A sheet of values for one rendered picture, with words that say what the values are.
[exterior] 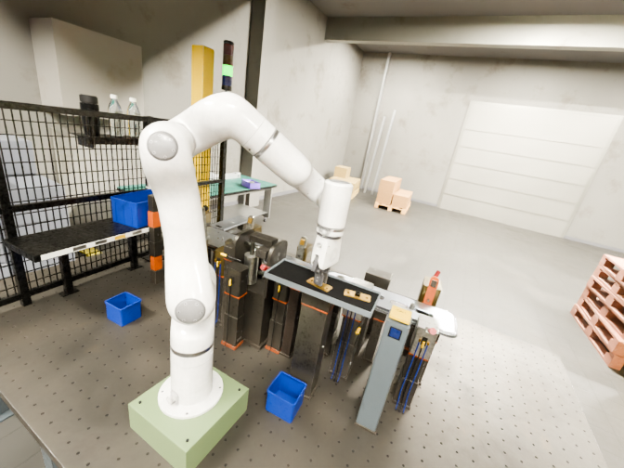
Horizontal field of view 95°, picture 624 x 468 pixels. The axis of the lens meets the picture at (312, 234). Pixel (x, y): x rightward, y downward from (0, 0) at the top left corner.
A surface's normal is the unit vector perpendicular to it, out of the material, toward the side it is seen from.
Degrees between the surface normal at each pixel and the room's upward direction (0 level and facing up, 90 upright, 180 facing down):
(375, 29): 90
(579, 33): 90
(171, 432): 3
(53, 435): 0
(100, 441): 0
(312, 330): 90
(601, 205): 90
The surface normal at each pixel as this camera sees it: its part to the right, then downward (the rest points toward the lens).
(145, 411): 0.14, -0.95
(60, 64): 0.87, 0.29
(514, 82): -0.47, 0.24
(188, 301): 0.30, 0.01
